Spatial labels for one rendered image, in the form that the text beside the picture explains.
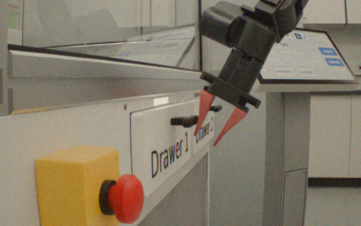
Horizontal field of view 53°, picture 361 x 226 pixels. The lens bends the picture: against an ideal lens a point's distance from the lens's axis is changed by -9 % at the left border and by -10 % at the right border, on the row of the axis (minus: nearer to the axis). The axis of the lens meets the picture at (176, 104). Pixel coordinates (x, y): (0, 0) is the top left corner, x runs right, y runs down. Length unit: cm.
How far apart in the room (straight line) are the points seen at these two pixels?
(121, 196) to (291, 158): 130
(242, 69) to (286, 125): 93
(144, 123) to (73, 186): 23
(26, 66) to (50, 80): 5
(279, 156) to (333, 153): 213
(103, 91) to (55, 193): 15
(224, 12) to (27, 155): 45
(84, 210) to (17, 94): 10
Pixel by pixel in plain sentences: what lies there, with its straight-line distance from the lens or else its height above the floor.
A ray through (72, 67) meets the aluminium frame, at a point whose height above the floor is 98.
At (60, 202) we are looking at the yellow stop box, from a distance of 30.
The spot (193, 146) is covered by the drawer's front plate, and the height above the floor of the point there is 84.
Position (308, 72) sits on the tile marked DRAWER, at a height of 100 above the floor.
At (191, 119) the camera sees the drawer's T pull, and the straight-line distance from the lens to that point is 60.
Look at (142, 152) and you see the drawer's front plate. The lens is 50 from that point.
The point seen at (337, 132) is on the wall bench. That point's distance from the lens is 362.
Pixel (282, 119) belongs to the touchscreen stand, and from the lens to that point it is 152.
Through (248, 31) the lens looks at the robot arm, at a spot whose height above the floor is 104.
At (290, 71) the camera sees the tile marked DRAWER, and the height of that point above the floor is 101.
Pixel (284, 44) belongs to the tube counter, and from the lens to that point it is 154.
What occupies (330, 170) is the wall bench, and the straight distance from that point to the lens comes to 367.
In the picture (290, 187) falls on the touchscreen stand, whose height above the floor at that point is 55.
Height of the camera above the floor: 96
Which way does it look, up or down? 3 degrees down
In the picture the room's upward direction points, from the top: 1 degrees counter-clockwise
